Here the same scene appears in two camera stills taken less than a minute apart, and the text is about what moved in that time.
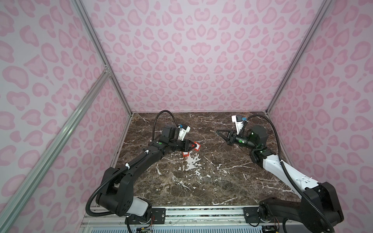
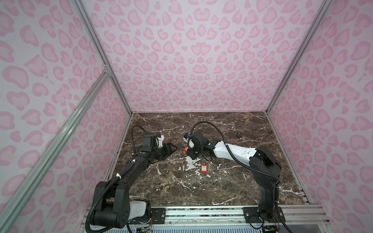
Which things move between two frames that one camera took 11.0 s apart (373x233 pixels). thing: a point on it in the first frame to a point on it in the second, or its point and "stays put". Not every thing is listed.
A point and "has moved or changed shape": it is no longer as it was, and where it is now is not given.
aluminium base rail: x=185 y=217 stays put
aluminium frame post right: x=325 y=6 stays put
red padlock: x=197 y=147 has moved or changed shape
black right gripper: x=229 y=140 to x=190 y=154
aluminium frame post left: x=100 y=49 stays put
